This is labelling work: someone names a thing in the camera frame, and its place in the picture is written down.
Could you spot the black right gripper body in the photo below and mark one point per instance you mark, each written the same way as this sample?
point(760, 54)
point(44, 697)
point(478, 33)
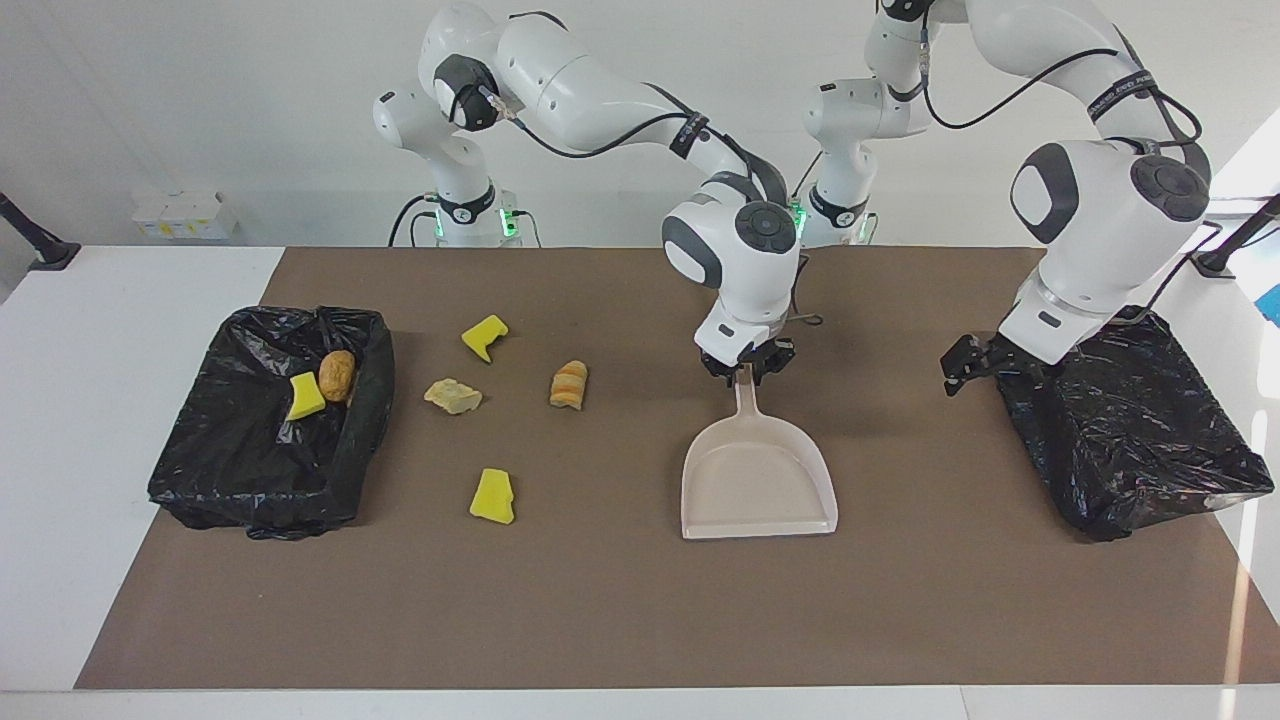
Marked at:
point(748, 357)

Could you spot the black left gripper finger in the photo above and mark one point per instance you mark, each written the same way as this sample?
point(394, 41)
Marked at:
point(968, 358)

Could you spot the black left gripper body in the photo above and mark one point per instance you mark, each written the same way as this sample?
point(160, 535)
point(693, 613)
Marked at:
point(1020, 365)

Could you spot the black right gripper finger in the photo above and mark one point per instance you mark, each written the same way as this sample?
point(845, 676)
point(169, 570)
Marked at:
point(778, 363)
point(718, 368)

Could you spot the beige plastic dustpan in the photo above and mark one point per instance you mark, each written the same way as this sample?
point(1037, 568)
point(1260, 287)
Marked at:
point(760, 490)

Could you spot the striped orange toy bread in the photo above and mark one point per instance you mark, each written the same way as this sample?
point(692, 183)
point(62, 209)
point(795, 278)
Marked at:
point(568, 385)

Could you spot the notched yellow sponge piece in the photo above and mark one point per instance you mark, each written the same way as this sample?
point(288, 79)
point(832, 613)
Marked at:
point(483, 335)

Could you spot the brown toy bread roll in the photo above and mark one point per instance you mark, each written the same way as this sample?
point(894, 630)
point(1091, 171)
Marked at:
point(337, 375)

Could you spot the small yellow sponge wedge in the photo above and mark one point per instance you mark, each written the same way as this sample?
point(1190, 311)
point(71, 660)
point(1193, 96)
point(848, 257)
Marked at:
point(305, 398)

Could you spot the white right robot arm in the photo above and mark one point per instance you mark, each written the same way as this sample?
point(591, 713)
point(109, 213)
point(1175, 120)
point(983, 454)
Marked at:
point(600, 90)

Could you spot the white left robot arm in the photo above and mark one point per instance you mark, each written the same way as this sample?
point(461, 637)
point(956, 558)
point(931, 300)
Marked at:
point(1100, 210)

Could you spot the black bag lined bin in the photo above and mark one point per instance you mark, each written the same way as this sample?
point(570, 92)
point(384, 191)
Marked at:
point(230, 470)
point(1150, 450)

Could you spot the brown table mat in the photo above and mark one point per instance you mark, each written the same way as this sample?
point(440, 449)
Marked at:
point(900, 600)

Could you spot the blue object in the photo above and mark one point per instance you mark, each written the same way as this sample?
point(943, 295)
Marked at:
point(1273, 305)

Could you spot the yellow sponge block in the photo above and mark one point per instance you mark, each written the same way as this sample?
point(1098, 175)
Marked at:
point(492, 498)

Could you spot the pale flaky pastry piece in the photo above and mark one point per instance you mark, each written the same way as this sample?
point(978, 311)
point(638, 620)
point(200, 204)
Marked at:
point(452, 397)

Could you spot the white boxes with yellow labels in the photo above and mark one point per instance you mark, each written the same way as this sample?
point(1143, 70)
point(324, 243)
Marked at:
point(185, 215)

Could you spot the black camera stand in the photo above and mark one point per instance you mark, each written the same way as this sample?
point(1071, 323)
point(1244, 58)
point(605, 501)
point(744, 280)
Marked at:
point(50, 255)
point(1225, 255)

